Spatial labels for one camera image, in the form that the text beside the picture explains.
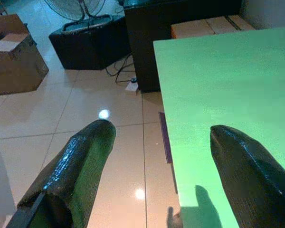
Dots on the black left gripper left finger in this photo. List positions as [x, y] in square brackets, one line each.
[73, 171]

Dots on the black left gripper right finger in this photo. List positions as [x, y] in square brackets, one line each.
[247, 180]

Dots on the white power adapter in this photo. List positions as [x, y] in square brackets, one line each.
[132, 88]

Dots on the green flat board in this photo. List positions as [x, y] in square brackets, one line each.
[216, 83]

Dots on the open brown cardboard box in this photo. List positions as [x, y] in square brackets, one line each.
[14, 66]

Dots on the black speaker box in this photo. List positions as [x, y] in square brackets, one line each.
[90, 42]

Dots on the black cabinet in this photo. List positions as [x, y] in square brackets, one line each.
[147, 35]

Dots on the flat cardboard box stack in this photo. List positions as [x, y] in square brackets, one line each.
[199, 27]

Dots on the white standing fan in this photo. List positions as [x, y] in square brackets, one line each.
[73, 9]

